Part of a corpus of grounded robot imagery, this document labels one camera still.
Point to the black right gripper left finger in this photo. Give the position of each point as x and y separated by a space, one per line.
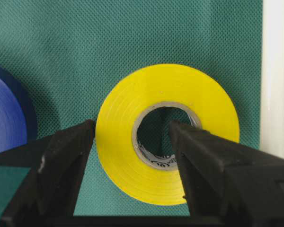
42 178

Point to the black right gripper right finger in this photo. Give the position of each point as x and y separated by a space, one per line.
242 185

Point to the yellow tape roll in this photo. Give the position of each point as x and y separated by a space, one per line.
133 169

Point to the blue tape roll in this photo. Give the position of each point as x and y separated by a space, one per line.
18 120

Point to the white rectangular plastic case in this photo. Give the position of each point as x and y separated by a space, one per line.
272 79

